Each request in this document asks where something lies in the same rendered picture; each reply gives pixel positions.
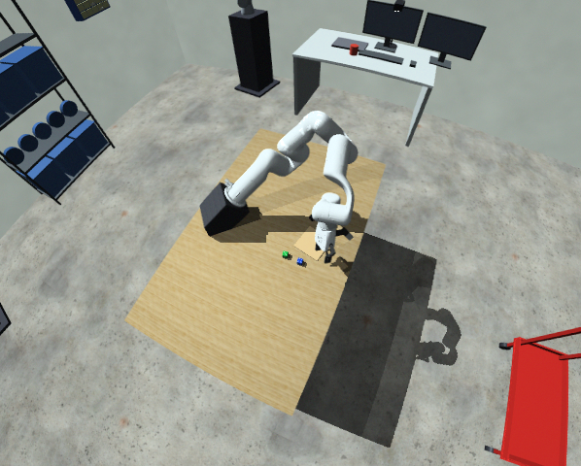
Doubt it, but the brown mat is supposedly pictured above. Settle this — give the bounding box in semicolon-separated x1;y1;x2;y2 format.
294;226;324;261

